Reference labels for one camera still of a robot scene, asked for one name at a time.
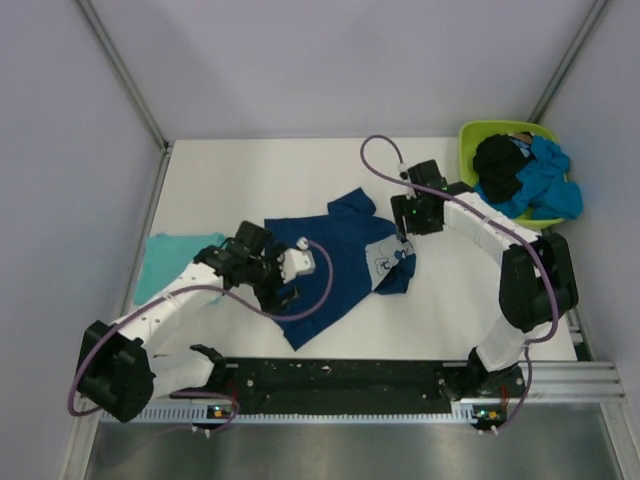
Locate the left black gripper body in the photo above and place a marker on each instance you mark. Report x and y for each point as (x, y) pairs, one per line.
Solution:
(265, 269)

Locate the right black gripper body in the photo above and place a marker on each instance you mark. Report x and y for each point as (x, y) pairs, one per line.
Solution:
(416, 221)

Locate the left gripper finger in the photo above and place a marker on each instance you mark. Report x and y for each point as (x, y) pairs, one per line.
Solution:
(269, 298)
(287, 294)

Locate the dark blue printed t-shirt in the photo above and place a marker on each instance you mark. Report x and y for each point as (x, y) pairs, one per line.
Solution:
(366, 253)

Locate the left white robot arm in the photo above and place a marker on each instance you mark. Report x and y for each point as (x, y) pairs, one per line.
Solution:
(120, 368)

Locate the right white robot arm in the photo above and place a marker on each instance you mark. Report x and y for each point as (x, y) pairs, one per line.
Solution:
(536, 284)

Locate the folded teal t-shirt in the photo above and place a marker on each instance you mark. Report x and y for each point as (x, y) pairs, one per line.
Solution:
(165, 258)

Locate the black t-shirt in basket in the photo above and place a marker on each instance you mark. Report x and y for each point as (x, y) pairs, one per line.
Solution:
(497, 161)

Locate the lime green plastic basket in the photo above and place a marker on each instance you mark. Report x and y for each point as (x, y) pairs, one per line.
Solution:
(473, 133)

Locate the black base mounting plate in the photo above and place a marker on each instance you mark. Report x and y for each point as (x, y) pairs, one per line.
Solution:
(336, 387)

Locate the bright blue t-shirt in basket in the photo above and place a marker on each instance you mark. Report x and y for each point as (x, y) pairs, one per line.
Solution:
(545, 188)

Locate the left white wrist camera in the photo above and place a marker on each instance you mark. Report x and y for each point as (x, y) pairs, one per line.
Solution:
(296, 261)

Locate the right aluminium frame post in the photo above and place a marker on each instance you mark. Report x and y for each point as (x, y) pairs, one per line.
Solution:
(595, 15)

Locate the aluminium frame post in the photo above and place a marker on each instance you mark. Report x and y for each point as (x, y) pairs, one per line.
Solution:
(595, 15)
(121, 72)

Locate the left aluminium frame post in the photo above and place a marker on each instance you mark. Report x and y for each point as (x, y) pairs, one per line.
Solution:
(121, 72)

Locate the aluminium extrusion rail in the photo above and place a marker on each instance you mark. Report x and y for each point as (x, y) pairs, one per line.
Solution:
(575, 382)

